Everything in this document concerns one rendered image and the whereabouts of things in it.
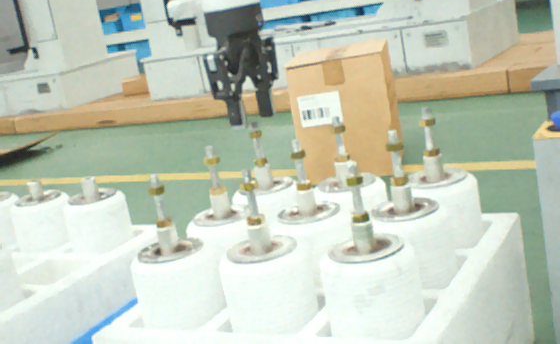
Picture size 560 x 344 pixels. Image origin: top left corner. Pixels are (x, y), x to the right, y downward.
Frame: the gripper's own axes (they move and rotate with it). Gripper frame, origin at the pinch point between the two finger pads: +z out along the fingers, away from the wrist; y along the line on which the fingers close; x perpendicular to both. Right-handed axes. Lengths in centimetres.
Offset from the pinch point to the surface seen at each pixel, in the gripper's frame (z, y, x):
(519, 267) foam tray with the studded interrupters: 23.6, 6.3, -30.8
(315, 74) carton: 8, 86, 39
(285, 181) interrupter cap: 10.0, 1.6, -2.0
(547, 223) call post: 13.7, -5.1, -38.3
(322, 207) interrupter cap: 10.2, -9.2, -13.5
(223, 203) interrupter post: 8.4, -12.4, -1.7
